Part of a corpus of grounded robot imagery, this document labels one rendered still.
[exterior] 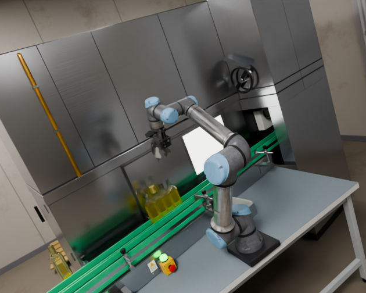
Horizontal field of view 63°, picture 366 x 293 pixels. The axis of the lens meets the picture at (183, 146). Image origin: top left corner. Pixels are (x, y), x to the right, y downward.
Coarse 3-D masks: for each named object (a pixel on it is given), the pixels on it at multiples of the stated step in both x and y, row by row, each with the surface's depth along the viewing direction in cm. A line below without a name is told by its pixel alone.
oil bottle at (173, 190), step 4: (168, 188) 187; (172, 188) 187; (176, 188) 189; (172, 192) 187; (176, 192) 189; (172, 196) 187; (176, 196) 189; (176, 200) 189; (180, 200) 191; (176, 204) 189
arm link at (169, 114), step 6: (174, 102) 145; (156, 108) 143; (162, 108) 141; (168, 108) 139; (174, 108) 142; (180, 108) 143; (156, 114) 142; (162, 114) 139; (168, 114) 137; (174, 114) 139; (180, 114) 144; (162, 120) 141; (168, 120) 138; (174, 120) 140
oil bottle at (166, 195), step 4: (160, 192) 186; (164, 192) 184; (168, 192) 186; (164, 196) 184; (168, 196) 186; (164, 200) 184; (168, 200) 186; (172, 200) 187; (168, 204) 186; (172, 204) 187; (168, 208) 186; (172, 208) 187
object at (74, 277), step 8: (272, 136) 253; (256, 144) 241; (200, 184) 208; (192, 192) 204; (184, 200) 200; (144, 224) 182; (136, 232) 179; (120, 240) 174; (128, 240) 176; (112, 248) 171; (104, 256) 168; (88, 264) 163; (96, 264) 166; (80, 272) 160; (64, 280) 156; (72, 280) 158; (56, 288) 153
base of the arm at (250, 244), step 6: (246, 234) 150; (252, 234) 151; (258, 234) 154; (240, 240) 153; (246, 240) 151; (252, 240) 151; (258, 240) 152; (240, 246) 153; (246, 246) 152; (252, 246) 150; (258, 246) 151; (246, 252) 152; (252, 252) 151
